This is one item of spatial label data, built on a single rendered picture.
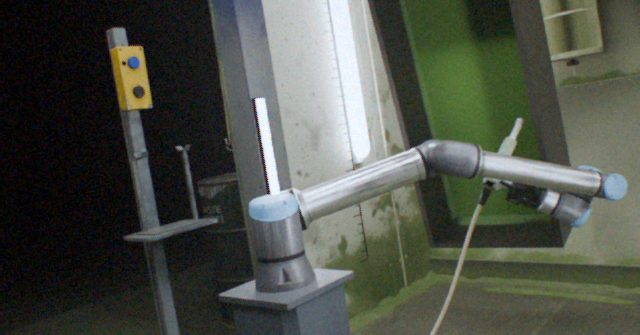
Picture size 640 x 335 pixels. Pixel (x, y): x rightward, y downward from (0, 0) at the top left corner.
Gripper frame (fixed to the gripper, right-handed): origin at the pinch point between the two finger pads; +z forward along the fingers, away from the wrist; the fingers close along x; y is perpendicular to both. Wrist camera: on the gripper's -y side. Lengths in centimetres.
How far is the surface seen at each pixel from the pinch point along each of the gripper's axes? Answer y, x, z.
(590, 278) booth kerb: 84, 64, -73
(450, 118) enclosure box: 25, 58, 26
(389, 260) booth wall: 121, 43, 24
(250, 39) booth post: 8, 23, 121
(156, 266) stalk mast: 73, -63, 105
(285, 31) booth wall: 11, 47, 115
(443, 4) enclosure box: -22, 70, 50
